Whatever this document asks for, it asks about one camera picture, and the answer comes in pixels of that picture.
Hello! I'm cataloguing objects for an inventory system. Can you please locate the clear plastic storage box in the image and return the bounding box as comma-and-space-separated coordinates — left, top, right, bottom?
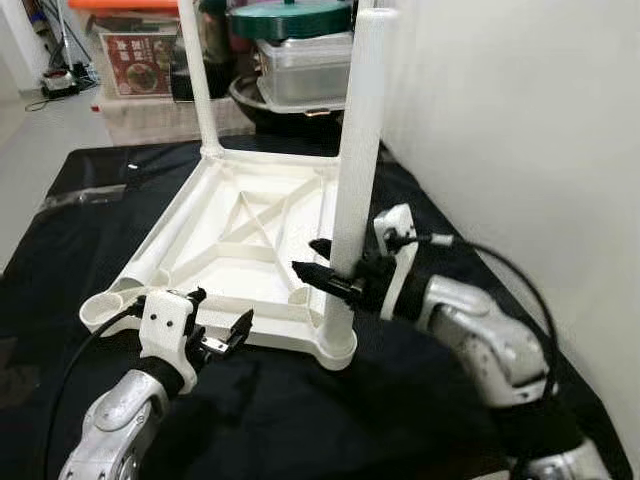
255, 38, 356, 109

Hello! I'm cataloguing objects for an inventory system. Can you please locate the green pot lid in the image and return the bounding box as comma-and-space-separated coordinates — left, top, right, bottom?
228, 0, 356, 41

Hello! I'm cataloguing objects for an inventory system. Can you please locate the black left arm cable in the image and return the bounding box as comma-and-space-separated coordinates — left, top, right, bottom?
40, 300, 146, 480

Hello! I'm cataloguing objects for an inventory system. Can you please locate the black tablecloth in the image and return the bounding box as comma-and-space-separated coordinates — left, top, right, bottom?
0, 140, 633, 480

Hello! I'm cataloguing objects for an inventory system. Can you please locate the clear tape strip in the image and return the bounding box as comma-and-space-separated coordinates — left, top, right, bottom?
35, 185, 121, 209

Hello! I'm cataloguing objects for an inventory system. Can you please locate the black bag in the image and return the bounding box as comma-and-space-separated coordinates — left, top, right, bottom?
170, 0, 236, 101

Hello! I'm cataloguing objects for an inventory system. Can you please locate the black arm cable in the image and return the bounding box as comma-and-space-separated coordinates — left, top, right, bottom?
40, 300, 146, 480
405, 232, 566, 401

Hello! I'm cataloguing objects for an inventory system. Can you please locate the white plastic table top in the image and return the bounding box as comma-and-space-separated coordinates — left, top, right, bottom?
78, 145, 359, 371

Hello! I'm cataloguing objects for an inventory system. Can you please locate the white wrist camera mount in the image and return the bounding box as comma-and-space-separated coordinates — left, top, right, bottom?
138, 290, 201, 396
372, 203, 421, 311

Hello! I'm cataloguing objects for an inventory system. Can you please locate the floor power strip with cables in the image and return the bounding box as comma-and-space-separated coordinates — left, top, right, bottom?
25, 60, 101, 101

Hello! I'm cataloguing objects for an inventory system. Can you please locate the red printed carton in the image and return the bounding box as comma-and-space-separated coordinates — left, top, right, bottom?
100, 30, 181, 99

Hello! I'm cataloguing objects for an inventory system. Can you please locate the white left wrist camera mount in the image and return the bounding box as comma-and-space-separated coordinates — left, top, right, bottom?
138, 290, 201, 396

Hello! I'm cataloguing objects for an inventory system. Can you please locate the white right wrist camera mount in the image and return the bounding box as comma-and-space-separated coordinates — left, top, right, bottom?
372, 203, 421, 311

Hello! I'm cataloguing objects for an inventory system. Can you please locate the black wok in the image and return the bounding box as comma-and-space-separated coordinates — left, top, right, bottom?
228, 75, 351, 136

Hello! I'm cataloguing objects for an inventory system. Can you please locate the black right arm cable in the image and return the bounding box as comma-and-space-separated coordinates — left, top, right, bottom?
405, 232, 566, 401

